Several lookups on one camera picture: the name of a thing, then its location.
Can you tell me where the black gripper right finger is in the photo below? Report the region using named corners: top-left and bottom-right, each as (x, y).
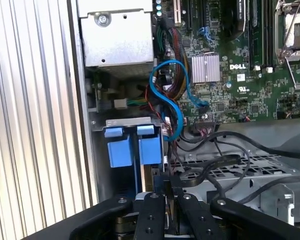
top-left (171, 176), bottom-right (300, 240)

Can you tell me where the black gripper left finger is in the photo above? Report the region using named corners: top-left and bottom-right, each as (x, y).
top-left (22, 176), bottom-right (171, 240)

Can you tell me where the black disk wire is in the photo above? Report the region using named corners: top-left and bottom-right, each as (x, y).
top-left (164, 154), bottom-right (241, 226)

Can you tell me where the hard disk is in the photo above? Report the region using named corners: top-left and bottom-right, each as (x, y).
top-left (136, 124), bottom-right (166, 198)

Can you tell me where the empty blue disk carrier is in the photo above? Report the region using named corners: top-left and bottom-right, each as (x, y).
top-left (104, 126), bottom-right (137, 201)

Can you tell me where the metal disk bay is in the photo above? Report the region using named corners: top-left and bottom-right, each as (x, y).
top-left (89, 116), bottom-right (166, 201)

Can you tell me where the black RAM slot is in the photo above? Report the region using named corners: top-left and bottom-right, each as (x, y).
top-left (249, 0), bottom-right (264, 72)
top-left (263, 0), bottom-right (275, 74)

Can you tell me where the black expansion slot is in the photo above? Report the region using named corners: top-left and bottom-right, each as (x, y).
top-left (186, 0), bottom-right (194, 32)

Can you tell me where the white expansion slot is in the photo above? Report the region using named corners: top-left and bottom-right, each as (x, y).
top-left (173, 0), bottom-right (182, 26)

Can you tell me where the green motherboard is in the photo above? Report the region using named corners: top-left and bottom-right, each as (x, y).
top-left (153, 0), bottom-right (300, 125)

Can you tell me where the black PC case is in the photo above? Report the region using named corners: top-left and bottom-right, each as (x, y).
top-left (66, 0), bottom-right (300, 226)

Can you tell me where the silver chipset heatsink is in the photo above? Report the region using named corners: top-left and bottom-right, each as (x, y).
top-left (191, 54), bottom-right (221, 84)

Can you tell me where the silver power supply box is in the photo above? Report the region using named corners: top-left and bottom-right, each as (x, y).
top-left (76, 0), bottom-right (156, 75)

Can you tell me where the CPU socket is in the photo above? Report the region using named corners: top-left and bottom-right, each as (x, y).
top-left (274, 0), bottom-right (300, 57)

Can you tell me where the metal locking lever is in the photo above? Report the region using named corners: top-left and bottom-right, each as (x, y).
top-left (279, 0), bottom-right (300, 55)

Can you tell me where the thick black round cable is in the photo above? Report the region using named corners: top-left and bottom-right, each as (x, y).
top-left (178, 131), bottom-right (300, 161)
top-left (206, 174), bottom-right (300, 205)

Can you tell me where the blue disk wire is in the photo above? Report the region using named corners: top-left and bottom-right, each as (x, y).
top-left (149, 58), bottom-right (211, 143)

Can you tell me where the coloured power wire bundle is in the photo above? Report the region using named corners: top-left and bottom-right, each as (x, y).
top-left (156, 19), bottom-right (191, 112)

